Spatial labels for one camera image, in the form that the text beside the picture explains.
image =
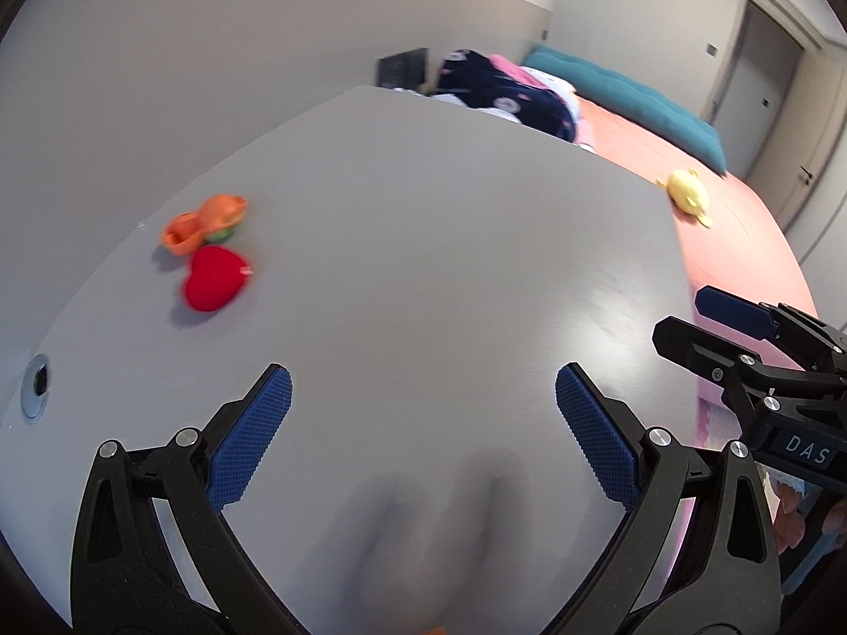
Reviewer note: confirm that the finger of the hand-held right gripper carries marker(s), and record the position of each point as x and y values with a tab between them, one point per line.
695	347
728	307

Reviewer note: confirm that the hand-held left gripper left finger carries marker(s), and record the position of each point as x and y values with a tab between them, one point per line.
255	436

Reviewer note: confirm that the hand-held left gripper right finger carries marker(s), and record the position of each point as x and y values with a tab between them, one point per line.
595	436

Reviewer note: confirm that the salmon bed cover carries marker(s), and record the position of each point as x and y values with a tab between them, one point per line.
741	238

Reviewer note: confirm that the pastel foam floor mat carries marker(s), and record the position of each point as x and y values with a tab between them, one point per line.
718	420

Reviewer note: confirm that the yellow plush toy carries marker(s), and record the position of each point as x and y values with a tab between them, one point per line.
688	193

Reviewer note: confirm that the red heart toy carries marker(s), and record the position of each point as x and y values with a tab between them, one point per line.
215	278

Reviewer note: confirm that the teal cushion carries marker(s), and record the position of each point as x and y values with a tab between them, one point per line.
635	109

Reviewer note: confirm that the orange plastic toy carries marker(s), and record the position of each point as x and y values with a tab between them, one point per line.
208	221

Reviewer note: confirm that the grey door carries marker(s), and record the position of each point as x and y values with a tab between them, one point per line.
761	79

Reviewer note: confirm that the grey desk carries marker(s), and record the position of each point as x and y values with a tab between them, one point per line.
410	245

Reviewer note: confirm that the navy printed blanket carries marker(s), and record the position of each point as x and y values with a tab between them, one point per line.
516	99

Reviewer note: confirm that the pink cloth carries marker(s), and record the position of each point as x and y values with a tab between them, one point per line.
519	73

